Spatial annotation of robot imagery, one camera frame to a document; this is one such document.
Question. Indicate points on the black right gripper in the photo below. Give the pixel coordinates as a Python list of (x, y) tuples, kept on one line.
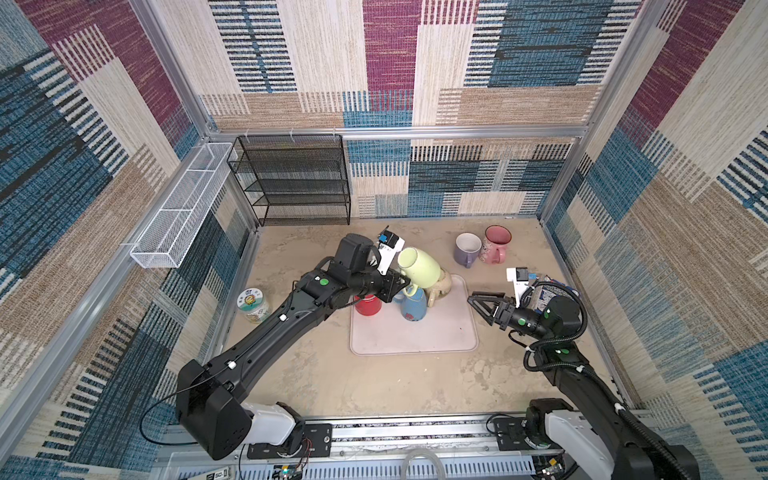
[(501, 311)]

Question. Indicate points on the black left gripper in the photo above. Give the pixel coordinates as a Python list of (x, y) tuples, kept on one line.
[(393, 280)]

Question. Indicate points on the green mug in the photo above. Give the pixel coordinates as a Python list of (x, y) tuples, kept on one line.
[(420, 267)]

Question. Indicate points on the beige ceramic teapot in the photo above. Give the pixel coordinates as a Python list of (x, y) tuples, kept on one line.
[(439, 289)]

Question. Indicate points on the pink patterned mug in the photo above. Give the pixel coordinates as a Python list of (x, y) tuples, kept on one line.
[(495, 243)]

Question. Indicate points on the purple mug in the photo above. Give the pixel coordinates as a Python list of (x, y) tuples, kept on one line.
[(467, 249)]

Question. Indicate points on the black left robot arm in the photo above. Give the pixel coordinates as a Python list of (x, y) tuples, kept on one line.
[(211, 398)]

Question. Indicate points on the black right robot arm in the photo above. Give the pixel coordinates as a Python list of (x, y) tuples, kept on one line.
[(594, 396)]

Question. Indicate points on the red mug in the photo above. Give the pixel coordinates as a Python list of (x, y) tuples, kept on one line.
[(368, 305)]

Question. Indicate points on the blue polka dot mug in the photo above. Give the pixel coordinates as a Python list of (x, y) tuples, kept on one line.
[(413, 303)]

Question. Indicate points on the white plastic tray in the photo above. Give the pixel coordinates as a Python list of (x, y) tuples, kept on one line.
[(448, 326)]

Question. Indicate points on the small labelled jar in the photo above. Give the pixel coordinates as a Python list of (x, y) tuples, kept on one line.
[(254, 305)]

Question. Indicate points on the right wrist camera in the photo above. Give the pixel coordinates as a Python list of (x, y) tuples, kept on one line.
[(520, 278)]

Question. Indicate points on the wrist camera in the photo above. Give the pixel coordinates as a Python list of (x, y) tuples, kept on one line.
[(389, 245), (520, 278)]

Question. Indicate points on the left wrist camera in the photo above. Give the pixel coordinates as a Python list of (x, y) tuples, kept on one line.
[(389, 245)]

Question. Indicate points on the black wire mesh shelf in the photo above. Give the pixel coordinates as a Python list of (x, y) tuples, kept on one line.
[(293, 180)]

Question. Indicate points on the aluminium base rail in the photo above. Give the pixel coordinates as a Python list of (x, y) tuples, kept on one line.
[(555, 443)]

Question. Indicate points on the white wire mesh basket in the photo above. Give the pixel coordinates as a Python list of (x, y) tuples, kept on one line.
[(165, 242)]

